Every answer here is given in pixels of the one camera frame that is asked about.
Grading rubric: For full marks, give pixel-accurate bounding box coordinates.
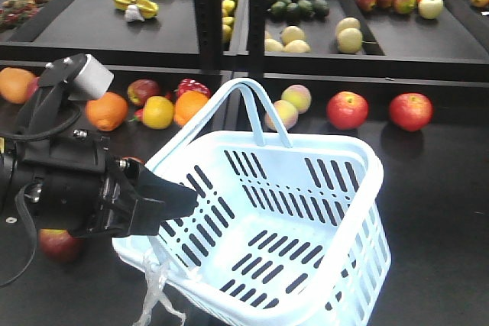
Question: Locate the red bell pepper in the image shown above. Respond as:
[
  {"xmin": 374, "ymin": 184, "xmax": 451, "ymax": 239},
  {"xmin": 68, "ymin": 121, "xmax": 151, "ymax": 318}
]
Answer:
[{"xmin": 176, "ymin": 78, "xmax": 212, "ymax": 98}]

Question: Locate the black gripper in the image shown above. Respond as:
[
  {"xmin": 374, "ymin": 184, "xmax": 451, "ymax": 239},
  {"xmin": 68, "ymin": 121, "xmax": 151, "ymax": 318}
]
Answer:
[{"xmin": 15, "ymin": 130, "xmax": 198, "ymax": 237}]

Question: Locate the orange left of lemon-apple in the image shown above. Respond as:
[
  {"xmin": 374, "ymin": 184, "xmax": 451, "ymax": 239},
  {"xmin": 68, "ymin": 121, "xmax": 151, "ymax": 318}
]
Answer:
[{"xmin": 85, "ymin": 92, "xmax": 128, "ymax": 132}]

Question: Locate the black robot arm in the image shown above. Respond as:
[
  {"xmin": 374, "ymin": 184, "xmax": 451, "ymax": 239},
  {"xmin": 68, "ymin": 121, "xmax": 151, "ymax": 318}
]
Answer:
[{"xmin": 1, "ymin": 131, "xmax": 197, "ymax": 237}]

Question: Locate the red yellow apple front-left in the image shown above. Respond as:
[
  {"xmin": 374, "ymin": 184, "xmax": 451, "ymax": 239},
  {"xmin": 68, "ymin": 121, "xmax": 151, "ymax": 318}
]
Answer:
[{"xmin": 38, "ymin": 229, "xmax": 85, "ymax": 263}]

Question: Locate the orange right of yellow apple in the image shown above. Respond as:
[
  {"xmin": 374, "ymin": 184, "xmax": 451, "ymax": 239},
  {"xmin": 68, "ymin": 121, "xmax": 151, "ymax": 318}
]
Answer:
[{"xmin": 173, "ymin": 91, "xmax": 209, "ymax": 127}]

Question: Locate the bright red apple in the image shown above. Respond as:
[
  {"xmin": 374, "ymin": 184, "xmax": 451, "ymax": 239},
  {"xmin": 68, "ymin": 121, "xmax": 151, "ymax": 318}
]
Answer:
[
  {"xmin": 326, "ymin": 91, "xmax": 369, "ymax": 131},
  {"xmin": 389, "ymin": 92, "xmax": 433, "ymax": 132}
]

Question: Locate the bright red apple left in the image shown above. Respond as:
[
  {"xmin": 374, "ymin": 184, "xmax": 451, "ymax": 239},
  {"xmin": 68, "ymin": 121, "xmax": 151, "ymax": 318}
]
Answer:
[{"xmin": 326, "ymin": 91, "xmax": 369, "ymax": 131}]

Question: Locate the red apple behind oranges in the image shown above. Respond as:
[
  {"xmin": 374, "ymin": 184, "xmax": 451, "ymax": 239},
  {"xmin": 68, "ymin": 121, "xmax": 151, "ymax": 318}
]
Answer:
[{"xmin": 127, "ymin": 79, "xmax": 160, "ymax": 107}]

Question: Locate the pale peach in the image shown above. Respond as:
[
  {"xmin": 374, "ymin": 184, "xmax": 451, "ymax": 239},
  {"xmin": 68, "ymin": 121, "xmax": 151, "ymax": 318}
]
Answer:
[
  {"xmin": 273, "ymin": 99, "xmax": 299, "ymax": 130},
  {"xmin": 281, "ymin": 84, "xmax": 312, "ymax": 115}
]

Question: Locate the yellow round apple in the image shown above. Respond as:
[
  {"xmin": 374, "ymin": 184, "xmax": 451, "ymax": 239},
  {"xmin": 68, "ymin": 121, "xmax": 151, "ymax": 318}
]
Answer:
[{"xmin": 141, "ymin": 95, "xmax": 174, "ymax": 130}]

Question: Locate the light blue plastic basket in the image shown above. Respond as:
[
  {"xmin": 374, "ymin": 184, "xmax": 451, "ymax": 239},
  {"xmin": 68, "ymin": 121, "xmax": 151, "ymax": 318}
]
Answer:
[{"xmin": 112, "ymin": 78, "xmax": 391, "ymax": 325}]

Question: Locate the black upper shelf tray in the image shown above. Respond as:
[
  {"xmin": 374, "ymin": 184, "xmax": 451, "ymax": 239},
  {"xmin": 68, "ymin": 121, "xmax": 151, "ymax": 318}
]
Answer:
[{"xmin": 1, "ymin": 0, "xmax": 488, "ymax": 82}]

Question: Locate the crumpled plastic tie strip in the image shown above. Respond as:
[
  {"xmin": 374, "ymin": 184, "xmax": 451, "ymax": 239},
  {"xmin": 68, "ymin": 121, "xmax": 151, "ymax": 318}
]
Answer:
[{"xmin": 133, "ymin": 250, "xmax": 186, "ymax": 326}]

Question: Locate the bright red apple right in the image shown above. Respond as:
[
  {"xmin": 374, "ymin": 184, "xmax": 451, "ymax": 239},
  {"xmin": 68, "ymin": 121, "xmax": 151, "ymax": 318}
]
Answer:
[{"xmin": 389, "ymin": 92, "xmax": 433, "ymax": 132}]

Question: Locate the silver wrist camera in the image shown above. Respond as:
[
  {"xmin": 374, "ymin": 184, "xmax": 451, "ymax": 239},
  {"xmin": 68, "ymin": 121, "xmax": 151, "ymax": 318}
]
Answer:
[{"xmin": 36, "ymin": 53, "xmax": 115, "ymax": 102}]

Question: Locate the red chili pepper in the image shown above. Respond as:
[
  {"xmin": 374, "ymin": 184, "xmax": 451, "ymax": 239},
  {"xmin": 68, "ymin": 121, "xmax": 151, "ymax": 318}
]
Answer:
[{"xmin": 128, "ymin": 108, "xmax": 144, "ymax": 122}]

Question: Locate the round orange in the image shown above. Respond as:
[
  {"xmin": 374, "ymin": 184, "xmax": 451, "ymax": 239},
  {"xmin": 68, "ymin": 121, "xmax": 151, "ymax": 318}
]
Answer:
[{"xmin": 0, "ymin": 67, "xmax": 36, "ymax": 105}]

